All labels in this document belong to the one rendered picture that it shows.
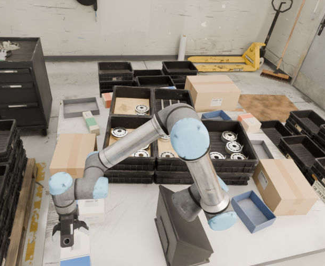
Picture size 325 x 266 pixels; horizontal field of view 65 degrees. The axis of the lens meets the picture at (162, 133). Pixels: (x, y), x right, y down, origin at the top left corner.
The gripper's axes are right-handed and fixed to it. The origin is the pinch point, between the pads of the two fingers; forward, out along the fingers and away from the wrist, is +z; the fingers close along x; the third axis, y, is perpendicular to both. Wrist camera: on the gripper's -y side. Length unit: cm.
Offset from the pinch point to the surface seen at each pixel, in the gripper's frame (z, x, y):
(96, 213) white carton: 9.6, -10.0, 17.4
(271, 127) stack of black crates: 60, -204, 130
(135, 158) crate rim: -5, -32, 39
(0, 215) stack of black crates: 50, 51, 55
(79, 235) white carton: 9.3, -1.5, 7.1
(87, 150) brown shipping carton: 2, -7, 56
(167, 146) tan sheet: 5, -56, 56
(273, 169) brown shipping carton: 2, -113, 25
